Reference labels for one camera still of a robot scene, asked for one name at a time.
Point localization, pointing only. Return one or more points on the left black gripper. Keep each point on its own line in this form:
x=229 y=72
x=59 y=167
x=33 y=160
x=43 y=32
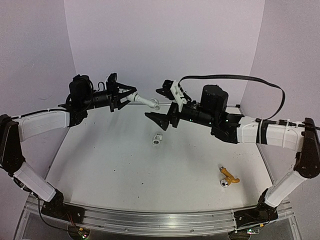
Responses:
x=113 y=92

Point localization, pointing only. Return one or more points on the white elbow fitting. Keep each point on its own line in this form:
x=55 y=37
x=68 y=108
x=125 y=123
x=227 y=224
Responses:
x=157 y=139
x=133 y=97

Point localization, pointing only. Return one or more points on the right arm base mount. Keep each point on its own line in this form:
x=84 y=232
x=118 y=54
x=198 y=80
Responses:
x=260 y=214

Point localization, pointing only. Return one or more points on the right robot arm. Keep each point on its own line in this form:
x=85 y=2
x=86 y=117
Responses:
x=301 y=137

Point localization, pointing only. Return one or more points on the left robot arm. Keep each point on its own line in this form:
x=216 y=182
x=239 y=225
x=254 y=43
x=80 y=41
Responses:
x=15 y=130

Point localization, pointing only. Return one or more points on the gold brass faucet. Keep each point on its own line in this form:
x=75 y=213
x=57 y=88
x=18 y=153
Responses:
x=228 y=178

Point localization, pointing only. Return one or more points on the left small circuit board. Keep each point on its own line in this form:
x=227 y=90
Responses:
x=84 y=233

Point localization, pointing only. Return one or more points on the right small circuit board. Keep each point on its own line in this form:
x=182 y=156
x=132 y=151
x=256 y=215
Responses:
x=253 y=230

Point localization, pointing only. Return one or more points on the white plastic faucet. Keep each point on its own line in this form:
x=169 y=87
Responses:
x=151 y=103

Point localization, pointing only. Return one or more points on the aluminium front rail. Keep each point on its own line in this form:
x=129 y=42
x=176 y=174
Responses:
x=158 y=224

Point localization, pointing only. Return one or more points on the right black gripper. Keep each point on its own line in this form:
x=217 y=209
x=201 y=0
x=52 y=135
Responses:
x=161 y=119

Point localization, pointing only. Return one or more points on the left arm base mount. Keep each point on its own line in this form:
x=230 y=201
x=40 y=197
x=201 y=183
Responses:
x=56 y=208

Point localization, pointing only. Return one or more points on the small circuit board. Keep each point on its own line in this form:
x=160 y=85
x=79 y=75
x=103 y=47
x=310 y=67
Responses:
x=253 y=230
x=84 y=233

